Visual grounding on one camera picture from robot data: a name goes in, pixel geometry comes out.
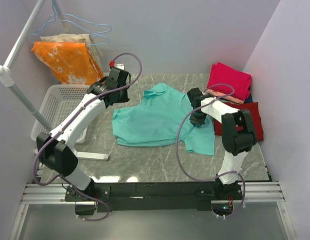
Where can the dark red folded t shirt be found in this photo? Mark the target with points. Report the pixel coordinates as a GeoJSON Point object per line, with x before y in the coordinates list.
{"type": "Point", "coordinates": [253, 108]}

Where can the blue wire hanger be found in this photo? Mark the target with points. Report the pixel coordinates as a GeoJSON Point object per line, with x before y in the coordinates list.
{"type": "Point", "coordinates": [101, 40]}
{"type": "Point", "coordinates": [71, 22]}

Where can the pink folded t shirt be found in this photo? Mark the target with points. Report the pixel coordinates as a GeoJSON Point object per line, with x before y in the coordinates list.
{"type": "Point", "coordinates": [223, 74]}

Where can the teal t shirt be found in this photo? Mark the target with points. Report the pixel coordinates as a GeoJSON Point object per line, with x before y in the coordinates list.
{"type": "Point", "coordinates": [160, 119]}

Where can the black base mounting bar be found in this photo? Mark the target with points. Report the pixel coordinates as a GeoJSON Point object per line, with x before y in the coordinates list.
{"type": "Point", "coordinates": [133, 196]}

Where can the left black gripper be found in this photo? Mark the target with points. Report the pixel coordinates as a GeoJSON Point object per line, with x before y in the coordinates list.
{"type": "Point", "coordinates": [124, 98]}

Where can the white plastic laundry basket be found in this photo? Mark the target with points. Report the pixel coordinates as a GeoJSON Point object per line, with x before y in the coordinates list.
{"type": "Point", "coordinates": [60, 100]}

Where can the salmon folded t shirt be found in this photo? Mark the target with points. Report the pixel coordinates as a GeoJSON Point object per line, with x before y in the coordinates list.
{"type": "Point", "coordinates": [221, 95]}

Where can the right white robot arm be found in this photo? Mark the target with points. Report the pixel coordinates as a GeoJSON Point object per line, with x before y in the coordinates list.
{"type": "Point", "coordinates": [238, 131]}

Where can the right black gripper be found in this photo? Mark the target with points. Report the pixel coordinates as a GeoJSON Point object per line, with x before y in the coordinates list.
{"type": "Point", "coordinates": [199, 122]}

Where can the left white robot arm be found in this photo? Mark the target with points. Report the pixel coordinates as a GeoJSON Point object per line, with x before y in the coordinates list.
{"type": "Point", "coordinates": [55, 149]}

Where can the aluminium rail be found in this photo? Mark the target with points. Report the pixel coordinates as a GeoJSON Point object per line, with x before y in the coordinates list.
{"type": "Point", "coordinates": [54, 194]}

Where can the beige hanging cloth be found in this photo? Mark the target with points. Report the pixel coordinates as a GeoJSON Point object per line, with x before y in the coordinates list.
{"type": "Point", "coordinates": [93, 49]}

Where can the blue folded t shirt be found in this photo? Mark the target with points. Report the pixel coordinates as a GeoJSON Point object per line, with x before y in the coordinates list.
{"type": "Point", "coordinates": [249, 98]}

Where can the orange patterned cloth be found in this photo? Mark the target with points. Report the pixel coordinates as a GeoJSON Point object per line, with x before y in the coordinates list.
{"type": "Point", "coordinates": [70, 62]}

